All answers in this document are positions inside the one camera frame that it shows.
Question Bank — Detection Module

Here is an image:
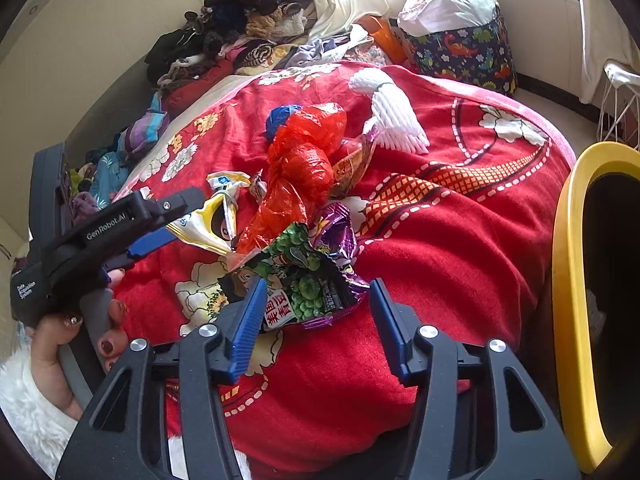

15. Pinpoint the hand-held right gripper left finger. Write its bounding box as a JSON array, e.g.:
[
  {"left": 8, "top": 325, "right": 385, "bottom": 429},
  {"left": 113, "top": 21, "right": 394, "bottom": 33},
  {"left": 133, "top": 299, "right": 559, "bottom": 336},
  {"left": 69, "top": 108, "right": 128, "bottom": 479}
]
[{"left": 56, "top": 276, "right": 271, "bottom": 480}]

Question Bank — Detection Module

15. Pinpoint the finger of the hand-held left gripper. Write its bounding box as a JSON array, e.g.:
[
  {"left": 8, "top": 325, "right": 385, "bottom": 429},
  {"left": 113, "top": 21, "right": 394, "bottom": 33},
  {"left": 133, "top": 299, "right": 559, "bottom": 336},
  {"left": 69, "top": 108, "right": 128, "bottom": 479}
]
[
  {"left": 102, "top": 230, "right": 177, "bottom": 273},
  {"left": 147, "top": 186, "right": 207, "bottom": 223}
]

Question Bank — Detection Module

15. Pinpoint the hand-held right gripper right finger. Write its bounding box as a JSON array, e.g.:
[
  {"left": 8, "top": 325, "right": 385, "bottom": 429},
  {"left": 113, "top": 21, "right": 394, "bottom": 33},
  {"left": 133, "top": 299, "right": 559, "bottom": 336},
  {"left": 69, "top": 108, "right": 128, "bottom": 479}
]
[{"left": 369, "top": 278, "right": 583, "bottom": 480}]

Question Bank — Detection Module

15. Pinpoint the yellow snack packet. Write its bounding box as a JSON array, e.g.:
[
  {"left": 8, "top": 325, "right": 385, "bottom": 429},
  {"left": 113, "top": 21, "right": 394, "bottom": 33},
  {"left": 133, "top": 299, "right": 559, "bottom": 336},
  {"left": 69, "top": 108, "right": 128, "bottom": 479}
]
[{"left": 166, "top": 192, "right": 241, "bottom": 256}]

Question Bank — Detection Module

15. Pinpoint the green snack packet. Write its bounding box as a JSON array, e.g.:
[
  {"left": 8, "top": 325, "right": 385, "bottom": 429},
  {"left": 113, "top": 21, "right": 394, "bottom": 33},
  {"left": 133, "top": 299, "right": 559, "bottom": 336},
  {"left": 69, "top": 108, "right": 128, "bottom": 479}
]
[{"left": 217, "top": 222, "right": 371, "bottom": 333}]

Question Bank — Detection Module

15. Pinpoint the purple snack packet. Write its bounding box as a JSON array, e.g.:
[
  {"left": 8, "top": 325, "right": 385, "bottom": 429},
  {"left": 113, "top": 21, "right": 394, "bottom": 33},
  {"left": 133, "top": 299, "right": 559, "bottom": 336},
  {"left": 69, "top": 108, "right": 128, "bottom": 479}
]
[{"left": 302, "top": 201, "right": 372, "bottom": 328}]

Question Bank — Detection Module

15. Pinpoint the yellow plastic bin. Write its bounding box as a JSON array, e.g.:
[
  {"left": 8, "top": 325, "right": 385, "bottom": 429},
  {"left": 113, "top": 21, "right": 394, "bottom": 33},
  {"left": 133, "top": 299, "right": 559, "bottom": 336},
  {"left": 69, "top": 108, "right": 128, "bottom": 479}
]
[{"left": 551, "top": 141, "right": 640, "bottom": 475}]

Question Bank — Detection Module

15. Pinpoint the person's left forearm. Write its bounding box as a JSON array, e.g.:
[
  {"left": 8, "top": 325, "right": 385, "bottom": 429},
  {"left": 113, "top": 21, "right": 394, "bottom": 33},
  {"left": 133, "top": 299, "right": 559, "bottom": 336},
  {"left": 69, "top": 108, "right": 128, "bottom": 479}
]
[{"left": 0, "top": 347, "right": 83, "bottom": 478}]

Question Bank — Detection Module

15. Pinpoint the person's left hand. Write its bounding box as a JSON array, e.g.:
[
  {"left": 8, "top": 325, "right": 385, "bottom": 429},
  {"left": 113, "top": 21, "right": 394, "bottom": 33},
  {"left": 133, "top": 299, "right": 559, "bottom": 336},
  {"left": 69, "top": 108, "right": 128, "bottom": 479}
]
[{"left": 30, "top": 267, "right": 128, "bottom": 421}]

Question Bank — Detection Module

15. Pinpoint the teal cloth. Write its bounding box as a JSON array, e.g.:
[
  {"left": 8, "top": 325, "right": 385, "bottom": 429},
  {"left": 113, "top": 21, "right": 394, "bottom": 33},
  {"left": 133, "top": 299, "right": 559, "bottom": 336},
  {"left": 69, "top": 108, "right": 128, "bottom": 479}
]
[{"left": 90, "top": 152, "right": 133, "bottom": 206}]

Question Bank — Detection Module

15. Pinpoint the red floral blanket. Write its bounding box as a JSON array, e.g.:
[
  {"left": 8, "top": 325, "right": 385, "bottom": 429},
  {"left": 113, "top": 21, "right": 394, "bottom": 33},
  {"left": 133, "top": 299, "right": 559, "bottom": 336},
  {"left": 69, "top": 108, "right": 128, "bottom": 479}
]
[{"left": 112, "top": 60, "right": 576, "bottom": 480}]

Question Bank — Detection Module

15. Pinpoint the purple striped cloth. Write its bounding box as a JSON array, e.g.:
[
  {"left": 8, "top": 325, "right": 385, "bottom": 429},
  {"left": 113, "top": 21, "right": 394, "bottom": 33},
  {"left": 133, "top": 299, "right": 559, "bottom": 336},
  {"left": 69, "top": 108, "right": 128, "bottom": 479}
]
[{"left": 117, "top": 110, "right": 171, "bottom": 153}]

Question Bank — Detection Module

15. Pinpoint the red folded cloth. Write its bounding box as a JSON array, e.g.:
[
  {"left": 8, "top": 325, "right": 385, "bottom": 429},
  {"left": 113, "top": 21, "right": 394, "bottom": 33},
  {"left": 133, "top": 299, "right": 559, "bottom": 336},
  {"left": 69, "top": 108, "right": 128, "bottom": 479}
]
[{"left": 162, "top": 60, "right": 236, "bottom": 116}]

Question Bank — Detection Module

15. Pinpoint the red plastic bag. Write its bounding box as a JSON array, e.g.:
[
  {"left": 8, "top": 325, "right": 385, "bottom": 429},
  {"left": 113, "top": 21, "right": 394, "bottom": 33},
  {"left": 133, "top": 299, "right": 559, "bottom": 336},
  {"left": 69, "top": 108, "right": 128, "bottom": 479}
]
[{"left": 235, "top": 102, "right": 348, "bottom": 256}]

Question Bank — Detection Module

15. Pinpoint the blue crumpled plastic ball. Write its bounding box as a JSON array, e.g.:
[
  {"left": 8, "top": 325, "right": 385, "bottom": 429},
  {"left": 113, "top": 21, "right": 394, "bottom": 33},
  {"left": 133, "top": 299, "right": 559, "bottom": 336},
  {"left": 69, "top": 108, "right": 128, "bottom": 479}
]
[{"left": 264, "top": 104, "right": 305, "bottom": 142}]

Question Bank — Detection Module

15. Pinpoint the orange snack wrapper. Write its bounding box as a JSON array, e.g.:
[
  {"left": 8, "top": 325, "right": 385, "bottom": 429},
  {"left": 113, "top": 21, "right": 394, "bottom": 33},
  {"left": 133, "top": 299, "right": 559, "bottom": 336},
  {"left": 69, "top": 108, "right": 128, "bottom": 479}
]
[{"left": 330, "top": 127, "right": 383, "bottom": 198}]

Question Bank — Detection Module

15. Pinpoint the pile of dark clothes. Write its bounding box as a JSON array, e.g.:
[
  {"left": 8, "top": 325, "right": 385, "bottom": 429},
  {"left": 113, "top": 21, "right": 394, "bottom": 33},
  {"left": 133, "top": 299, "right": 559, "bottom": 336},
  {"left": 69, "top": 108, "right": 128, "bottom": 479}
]
[{"left": 145, "top": 0, "right": 316, "bottom": 91}]

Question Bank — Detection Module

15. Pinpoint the pale crumpled cloth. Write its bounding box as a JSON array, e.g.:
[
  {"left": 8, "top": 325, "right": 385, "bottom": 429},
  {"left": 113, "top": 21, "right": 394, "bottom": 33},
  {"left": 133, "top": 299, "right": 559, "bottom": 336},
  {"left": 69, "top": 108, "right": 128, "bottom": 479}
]
[{"left": 285, "top": 35, "right": 371, "bottom": 68}]

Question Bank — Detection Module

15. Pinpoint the small white foam net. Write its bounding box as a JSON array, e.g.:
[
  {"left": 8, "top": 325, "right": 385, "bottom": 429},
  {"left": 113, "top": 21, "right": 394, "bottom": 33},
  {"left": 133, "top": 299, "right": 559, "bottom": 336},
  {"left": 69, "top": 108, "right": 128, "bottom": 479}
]
[{"left": 348, "top": 67, "right": 396, "bottom": 103}]

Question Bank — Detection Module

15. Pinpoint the floral patterned cloth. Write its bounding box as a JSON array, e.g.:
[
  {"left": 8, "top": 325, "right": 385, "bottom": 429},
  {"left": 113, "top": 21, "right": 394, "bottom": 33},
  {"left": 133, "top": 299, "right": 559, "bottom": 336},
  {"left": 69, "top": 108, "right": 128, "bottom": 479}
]
[{"left": 345, "top": 40, "right": 396, "bottom": 68}]

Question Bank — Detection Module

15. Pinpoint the orange bag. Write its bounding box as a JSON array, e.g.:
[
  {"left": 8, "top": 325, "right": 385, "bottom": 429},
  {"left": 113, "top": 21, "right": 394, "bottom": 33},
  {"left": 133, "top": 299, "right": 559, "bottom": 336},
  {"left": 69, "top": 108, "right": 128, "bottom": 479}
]
[{"left": 367, "top": 15, "right": 408, "bottom": 66}]

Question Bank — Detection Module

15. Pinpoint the dinosaur print storage bag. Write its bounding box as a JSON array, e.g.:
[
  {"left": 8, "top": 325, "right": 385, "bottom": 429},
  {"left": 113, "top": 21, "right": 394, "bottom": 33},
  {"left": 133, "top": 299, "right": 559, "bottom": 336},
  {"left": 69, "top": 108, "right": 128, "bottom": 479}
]
[{"left": 400, "top": 15, "right": 518, "bottom": 97}]

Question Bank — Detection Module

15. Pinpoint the white plastic bag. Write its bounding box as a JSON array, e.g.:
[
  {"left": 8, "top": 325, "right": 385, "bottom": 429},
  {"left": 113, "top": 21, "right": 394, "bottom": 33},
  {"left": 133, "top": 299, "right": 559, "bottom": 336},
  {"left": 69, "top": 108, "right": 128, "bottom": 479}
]
[{"left": 396, "top": 0, "right": 501, "bottom": 37}]

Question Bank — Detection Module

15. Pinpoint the white wire basket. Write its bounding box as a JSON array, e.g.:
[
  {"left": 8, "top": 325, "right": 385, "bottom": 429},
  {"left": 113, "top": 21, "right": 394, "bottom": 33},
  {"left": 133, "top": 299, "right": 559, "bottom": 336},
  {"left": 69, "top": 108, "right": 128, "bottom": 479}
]
[{"left": 595, "top": 60, "right": 640, "bottom": 151}]

